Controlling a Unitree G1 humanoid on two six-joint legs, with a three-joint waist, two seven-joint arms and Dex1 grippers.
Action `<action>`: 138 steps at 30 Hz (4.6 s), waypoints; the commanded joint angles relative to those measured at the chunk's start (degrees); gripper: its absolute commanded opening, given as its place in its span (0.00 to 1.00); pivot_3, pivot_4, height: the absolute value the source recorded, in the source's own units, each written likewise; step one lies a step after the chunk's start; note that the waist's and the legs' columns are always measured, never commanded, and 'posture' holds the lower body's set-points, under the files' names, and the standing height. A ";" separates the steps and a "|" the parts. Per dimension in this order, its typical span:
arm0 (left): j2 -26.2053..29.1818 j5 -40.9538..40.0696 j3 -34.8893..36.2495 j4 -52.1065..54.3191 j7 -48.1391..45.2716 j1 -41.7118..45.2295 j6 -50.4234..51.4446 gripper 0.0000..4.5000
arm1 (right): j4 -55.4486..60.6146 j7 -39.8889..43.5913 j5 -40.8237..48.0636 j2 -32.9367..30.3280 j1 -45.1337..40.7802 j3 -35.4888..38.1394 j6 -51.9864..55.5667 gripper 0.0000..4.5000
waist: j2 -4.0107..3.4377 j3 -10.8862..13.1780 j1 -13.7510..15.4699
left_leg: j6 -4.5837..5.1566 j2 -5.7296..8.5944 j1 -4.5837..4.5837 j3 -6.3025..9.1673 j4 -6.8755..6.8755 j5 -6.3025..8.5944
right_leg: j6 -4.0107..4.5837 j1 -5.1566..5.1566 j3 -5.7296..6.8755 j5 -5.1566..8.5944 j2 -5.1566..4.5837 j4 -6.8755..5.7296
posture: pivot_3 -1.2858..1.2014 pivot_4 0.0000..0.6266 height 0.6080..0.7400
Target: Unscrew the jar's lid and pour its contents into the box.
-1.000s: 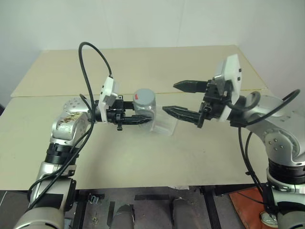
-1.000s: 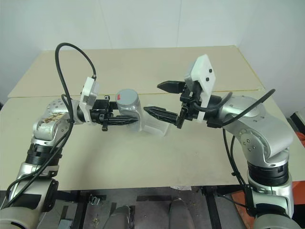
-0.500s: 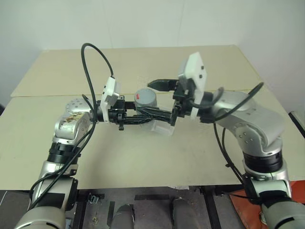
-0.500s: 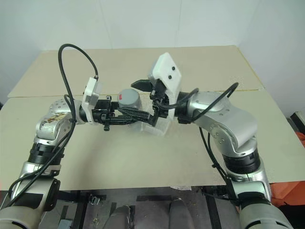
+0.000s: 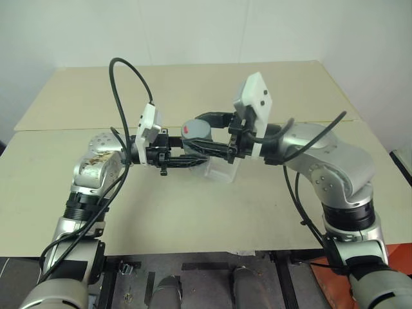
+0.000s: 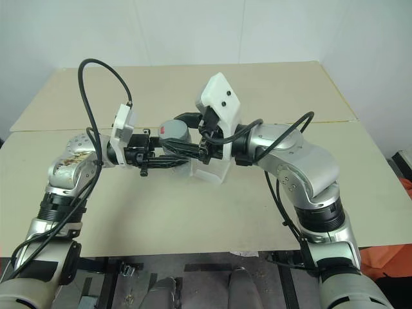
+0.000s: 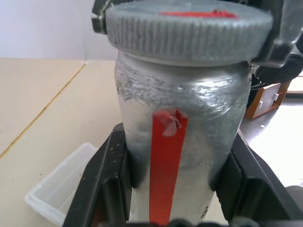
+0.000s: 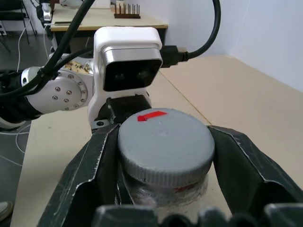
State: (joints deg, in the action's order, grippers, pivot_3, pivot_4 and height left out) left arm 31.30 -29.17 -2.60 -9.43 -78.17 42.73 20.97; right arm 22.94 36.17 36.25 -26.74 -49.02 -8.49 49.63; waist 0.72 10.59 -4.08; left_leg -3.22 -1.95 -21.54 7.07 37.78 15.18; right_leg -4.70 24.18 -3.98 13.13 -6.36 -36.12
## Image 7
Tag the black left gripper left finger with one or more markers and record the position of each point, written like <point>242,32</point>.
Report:
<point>104,175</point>

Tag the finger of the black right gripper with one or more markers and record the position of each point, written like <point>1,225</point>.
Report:
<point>99,21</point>

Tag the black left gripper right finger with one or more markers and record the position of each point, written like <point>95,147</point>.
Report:
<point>251,184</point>

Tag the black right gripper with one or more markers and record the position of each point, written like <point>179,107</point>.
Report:
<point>292,68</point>

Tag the grey ribbed jar lid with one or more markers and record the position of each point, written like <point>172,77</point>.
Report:
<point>180,33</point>

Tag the grey jar with red tape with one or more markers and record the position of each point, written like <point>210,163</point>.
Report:
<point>208,113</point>

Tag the clear plastic box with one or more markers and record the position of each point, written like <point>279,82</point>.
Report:
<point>59,179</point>

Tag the orange and white cabinet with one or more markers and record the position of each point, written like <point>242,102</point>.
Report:
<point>265,101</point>

